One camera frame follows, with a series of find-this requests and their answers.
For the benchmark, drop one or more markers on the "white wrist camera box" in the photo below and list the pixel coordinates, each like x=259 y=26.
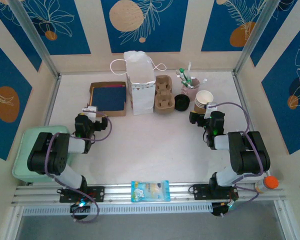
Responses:
x=90 y=110
x=211 y=106

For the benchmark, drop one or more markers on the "aluminium frame post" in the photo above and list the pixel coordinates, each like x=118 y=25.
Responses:
x=257 y=32
x=35 y=37

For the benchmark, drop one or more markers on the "red napkin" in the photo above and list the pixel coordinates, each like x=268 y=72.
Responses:
x=115 y=85

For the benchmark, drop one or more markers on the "mint green tray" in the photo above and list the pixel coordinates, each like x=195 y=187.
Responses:
x=20 y=167

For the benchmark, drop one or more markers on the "stack of brown paper cups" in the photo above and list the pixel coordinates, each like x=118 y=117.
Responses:
x=202 y=98

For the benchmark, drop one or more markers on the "aluminium table edge rail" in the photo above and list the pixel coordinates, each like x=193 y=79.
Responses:
x=243 y=100
x=52 y=100

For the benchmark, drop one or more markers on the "pink straw holder cup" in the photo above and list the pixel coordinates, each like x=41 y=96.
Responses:
x=190 y=92

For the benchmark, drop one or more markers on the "green tipped wrapped straw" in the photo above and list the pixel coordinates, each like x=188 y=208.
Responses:
x=182 y=72
x=178 y=73

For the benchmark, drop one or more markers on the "dark blue napkin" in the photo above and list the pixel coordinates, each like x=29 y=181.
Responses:
x=107 y=98

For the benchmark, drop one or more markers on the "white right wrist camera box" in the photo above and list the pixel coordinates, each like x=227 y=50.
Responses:
x=211 y=106

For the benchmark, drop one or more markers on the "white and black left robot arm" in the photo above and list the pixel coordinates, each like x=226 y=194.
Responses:
x=50 y=155

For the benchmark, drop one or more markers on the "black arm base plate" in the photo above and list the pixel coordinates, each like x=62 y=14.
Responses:
x=200 y=192
x=98 y=194

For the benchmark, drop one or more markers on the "white animal print paper bag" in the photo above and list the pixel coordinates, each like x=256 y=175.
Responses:
x=140 y=100

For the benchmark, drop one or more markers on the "black controller board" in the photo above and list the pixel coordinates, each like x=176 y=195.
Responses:
x=76 y=208
x=218 y=210

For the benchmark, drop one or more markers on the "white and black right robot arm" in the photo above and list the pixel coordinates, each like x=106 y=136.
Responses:
x=250 y=152

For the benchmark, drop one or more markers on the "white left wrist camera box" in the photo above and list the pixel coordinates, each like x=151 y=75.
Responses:
x=90 y=110

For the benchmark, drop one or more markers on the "orange capped bottle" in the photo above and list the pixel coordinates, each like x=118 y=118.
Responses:
x=270 y=182

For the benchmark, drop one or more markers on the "stack of pulp cup carriers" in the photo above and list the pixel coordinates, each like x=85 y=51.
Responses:
x=163 y=102

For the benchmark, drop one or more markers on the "cardboard napkin box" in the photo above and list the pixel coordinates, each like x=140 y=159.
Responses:
x=110 y=114

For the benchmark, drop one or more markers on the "stack of black cup lids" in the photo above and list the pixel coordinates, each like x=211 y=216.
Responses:
x=182 y=102

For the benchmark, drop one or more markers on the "aluminium mounting rail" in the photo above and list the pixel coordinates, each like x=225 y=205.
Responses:
x=120 y=192

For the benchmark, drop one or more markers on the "blue snack packet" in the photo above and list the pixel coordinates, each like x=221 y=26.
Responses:
x=150 y=190

